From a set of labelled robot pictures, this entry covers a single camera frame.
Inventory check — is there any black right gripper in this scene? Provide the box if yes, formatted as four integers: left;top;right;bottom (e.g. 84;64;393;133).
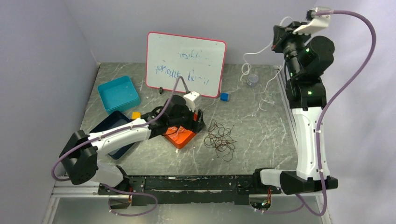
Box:
270;21;313;78

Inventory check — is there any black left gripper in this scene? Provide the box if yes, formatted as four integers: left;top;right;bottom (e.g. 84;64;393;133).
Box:
168;103;205;133

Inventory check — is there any orange plastic bin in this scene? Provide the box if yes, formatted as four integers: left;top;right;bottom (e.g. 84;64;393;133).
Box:
163;126;196;149

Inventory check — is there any navy blue tray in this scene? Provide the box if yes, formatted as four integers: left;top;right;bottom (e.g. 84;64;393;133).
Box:
89;111;134;160

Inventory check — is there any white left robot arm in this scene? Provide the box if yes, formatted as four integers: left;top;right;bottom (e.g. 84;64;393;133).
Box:
59;91;204;194

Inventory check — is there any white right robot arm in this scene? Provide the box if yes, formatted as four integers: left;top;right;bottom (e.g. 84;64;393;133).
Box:
252;21;339;195

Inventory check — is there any yellow block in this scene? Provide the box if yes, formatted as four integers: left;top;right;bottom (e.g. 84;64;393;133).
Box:
131;112;141;120

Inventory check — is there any blue cube block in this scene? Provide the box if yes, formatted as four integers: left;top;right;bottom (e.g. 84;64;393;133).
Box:
220;92;230;102

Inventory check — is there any clear plastic cup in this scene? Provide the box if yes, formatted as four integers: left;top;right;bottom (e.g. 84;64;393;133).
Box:
246;73;259;87

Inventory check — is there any red framed whiteboard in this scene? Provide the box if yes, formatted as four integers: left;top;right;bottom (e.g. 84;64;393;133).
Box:
146;32;227;98

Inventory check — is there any teal plastic bin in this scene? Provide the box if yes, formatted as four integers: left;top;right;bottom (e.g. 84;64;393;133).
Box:
97;76;141;114

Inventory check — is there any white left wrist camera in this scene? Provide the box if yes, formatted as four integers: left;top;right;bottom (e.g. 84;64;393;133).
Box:
183;91;201;112

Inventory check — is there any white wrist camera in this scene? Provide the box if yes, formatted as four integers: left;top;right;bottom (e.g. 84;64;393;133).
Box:
292;7;333;35
183;91;201;112

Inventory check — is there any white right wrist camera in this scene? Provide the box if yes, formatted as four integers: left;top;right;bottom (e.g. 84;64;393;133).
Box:
292;7;333;35

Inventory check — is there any brown thin cable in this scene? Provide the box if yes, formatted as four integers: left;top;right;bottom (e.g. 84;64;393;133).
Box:
203;119;238;162

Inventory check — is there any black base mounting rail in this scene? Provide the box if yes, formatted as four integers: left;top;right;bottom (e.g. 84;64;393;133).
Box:
98;175;282;207

